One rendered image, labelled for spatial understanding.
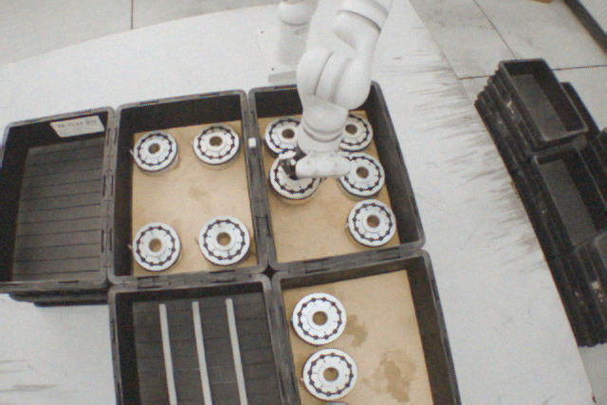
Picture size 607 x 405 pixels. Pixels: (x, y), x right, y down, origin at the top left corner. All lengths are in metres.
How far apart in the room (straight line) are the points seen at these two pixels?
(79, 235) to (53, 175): 0.18
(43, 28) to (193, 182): 2.19
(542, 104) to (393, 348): 1.36
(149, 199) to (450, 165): 0.80
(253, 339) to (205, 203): 0.30
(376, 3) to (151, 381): 0.76
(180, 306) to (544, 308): 0.93
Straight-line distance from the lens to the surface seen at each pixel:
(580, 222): 1.86
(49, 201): 1.00
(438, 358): 0.79
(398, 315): 0.84
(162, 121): 0.95
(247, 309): 0.80
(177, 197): 0.88
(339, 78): 0.55
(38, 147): 1.10
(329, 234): 0.85
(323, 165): 0.67
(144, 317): 0.83
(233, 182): 0.88
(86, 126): 0.98
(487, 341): 1.08
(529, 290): 1.17
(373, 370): 0.82
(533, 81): 1.97
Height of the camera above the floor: 1.62
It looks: 63 degrees down
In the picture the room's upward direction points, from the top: 12 degrees clockwise
